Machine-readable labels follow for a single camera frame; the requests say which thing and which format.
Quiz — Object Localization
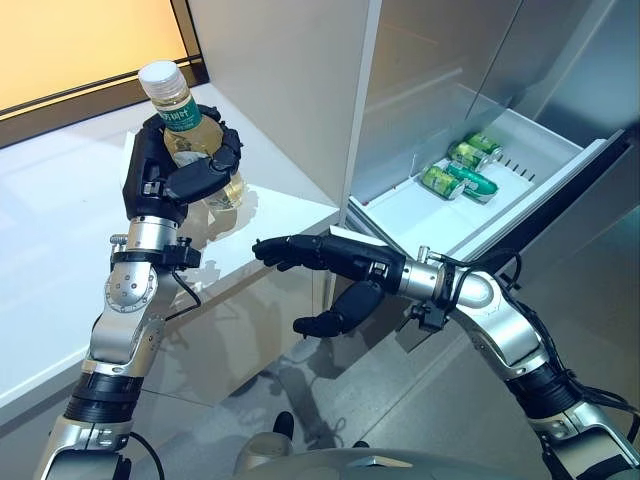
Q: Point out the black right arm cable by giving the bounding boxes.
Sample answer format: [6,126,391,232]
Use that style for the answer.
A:
[434,249,640,416]

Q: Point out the stainless steel fridge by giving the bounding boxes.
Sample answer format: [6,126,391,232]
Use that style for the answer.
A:
[359,0,640,301]

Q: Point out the black left robot foot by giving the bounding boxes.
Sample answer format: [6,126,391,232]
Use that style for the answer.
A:
[272,410,296,441]

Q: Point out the white fridge drawer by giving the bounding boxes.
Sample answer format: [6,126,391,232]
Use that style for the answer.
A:
[344,107,631,351]

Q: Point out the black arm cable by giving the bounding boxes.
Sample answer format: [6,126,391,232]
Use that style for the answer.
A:
[434,249,640,416]
[127,267,202,480]

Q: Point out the yellow tea bottle white cap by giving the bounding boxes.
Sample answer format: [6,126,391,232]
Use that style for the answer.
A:
[138,60,249,211]

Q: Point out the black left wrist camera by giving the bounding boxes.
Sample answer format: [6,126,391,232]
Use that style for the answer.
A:
[160,238,202,271]

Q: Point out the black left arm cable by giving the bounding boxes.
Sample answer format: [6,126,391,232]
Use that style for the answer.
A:
[127,267,202,480]

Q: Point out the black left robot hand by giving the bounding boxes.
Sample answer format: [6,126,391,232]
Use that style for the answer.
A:
[121,104,245,224]

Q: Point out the tall beige cabinet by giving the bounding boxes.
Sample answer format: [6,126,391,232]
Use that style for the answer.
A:
[187,0,381,321]

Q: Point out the green drink can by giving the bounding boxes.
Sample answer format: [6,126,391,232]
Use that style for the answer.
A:
[421,164,466,201]
[467,132,505,160]
[446,141,491,171]
[446,163,500,205]

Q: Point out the black framed lit window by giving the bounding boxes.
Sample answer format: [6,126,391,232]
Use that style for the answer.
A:
[0,0,211,124]

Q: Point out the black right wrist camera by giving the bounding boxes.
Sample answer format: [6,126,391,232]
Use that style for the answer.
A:
[409,299,446,331]

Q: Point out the grey robot torso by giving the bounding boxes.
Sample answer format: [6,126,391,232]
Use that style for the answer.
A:
[232,432,546,480]

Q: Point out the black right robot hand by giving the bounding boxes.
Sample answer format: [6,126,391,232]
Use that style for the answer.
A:
[251,233,406,339]

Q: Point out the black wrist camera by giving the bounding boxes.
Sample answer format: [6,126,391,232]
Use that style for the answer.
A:
[160,238,202,271]
[409,299,446,331]

